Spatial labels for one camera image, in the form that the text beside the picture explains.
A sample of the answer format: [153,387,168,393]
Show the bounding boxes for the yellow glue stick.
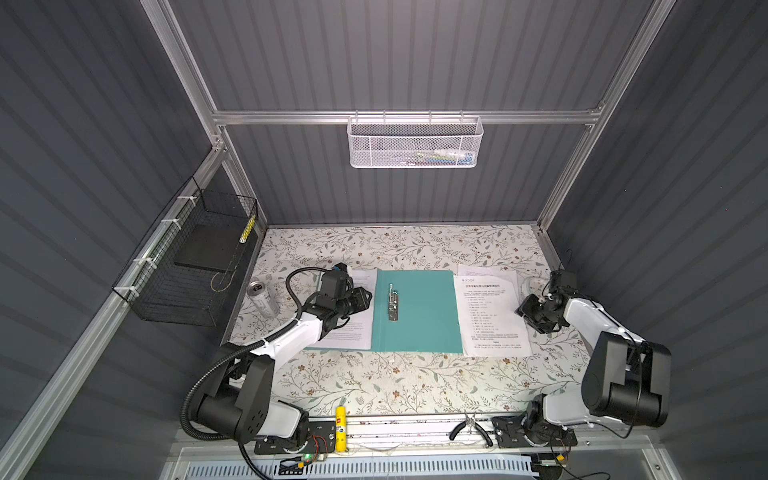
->
[335,406,348,453]

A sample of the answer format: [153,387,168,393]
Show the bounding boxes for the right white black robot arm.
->
[516,269,672,444]

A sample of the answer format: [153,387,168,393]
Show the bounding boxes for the printed English text sheet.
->
[309,269,378,351]

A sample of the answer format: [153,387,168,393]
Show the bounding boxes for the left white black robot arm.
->
[180,263,373,450]

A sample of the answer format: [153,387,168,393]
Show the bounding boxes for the pens in white basket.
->
[398,149,476,167]

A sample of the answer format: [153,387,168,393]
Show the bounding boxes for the teal paper folder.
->
[308,268,464,355]

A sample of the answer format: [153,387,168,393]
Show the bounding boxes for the yellow marker in black basket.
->
[239,215,256,244]

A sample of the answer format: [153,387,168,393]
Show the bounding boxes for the silver metal can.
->
[246,279,279,319]

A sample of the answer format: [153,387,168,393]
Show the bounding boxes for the aluminium frame rails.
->
[1,1,675,479]

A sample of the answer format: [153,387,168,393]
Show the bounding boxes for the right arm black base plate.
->
[491,414,578,448]

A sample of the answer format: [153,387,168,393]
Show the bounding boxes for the white wire mesh basket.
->
[346,115,484,169]

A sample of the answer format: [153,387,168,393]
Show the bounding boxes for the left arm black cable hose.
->
[179,266,337,480]

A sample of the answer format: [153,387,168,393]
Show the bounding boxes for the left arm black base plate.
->
[252,420,336,455]

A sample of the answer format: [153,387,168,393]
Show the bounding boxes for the black wire mesh basket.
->
[113,179,259,327]

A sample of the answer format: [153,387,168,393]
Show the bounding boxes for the black handled pliers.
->
[448,414,493,448]

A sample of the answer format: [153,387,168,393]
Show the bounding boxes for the white slotted cable duct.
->
[182,454,539,480]

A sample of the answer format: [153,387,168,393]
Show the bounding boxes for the printed sheet with Chinese heading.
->
[454,275,532,358]

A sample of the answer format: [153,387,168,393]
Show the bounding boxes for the silver folder clip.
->
[388,284,399,322]

